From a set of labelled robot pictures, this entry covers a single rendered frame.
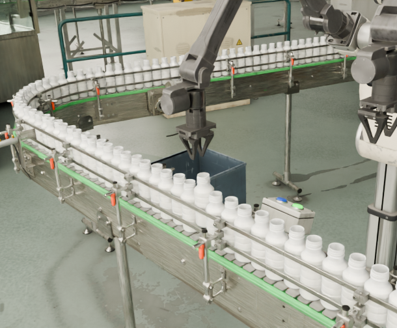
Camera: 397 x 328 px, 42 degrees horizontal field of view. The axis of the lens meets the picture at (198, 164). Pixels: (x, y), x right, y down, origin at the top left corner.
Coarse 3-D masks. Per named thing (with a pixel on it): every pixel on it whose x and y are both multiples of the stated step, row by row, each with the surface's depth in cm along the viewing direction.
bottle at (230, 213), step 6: (228, 198) 147; (234, 198) 147; (228, 204) 145; (234, 204) 144; (228, 210) 145; (234, 210) 145; (222, 216) 147; (228, 216) 145; (234, 216) 145; (228, 222) 145; (228, 228) 146; (228, 234) 147; (228, 240) 148; (228, 252) 150
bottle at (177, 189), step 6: (174, 174) 163; (180, 174) 164; (174, 180) 161; (180, 180) 161; (174, 186) 162; (180, 186) 162; (174, 192) 162; (180, 192) 161; (180, 198) 162; (174, 204) 163; (180, 204) 163; (174, 210) 164; (180, 210) 164; (180, 216) 164; (174, 222) 167; (180, 222) 165
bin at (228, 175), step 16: (160, 160) 231; (176, 160) 237; (192, 160) 244; (208, 160) 242; (224, 160) 233; (240, 160) 225; (192, 176) 247; (224, 176) 216; (240, 176) 223; (224, 192) 219; (240, 192) 226
